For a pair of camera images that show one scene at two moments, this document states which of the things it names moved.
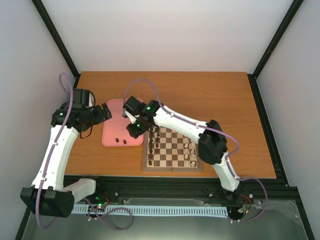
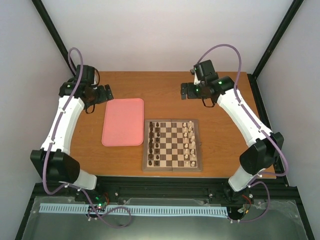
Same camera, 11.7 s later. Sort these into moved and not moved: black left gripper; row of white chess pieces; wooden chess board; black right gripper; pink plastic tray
Moved: black left gripper; black right gripper
Not moved: pink plastic tray; wooden chess board; row of white chess pieces
